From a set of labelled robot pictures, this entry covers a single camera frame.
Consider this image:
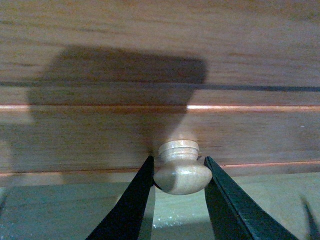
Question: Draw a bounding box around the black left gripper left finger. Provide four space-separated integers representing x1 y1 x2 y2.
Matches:
87 155 155 240

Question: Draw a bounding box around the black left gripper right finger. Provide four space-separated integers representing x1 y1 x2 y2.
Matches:
204 156 297 240

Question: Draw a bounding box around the wooden drawer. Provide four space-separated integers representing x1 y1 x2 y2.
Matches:
0 0 320 187

